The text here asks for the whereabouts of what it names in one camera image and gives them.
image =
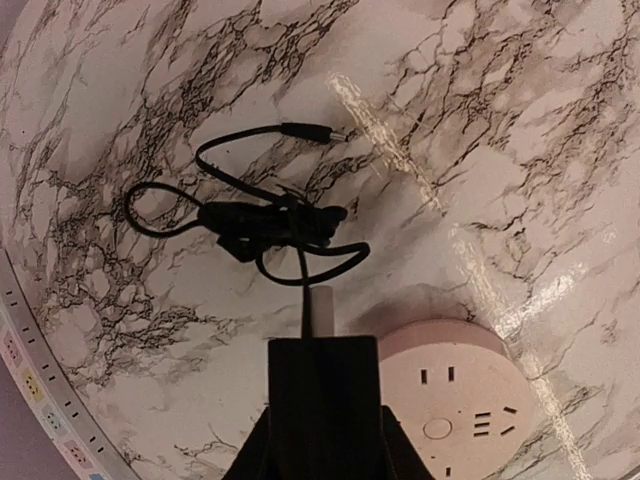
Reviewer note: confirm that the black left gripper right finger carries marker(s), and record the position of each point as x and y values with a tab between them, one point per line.
399	459

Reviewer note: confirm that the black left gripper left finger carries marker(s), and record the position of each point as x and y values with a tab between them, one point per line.
253	459

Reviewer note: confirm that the black power adapter with cable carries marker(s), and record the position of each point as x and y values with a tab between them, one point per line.
323	392

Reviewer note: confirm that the pink round power socket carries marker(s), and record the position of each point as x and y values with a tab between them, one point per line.
463	403

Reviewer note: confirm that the white multicolour power strip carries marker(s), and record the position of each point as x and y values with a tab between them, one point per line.
47	391

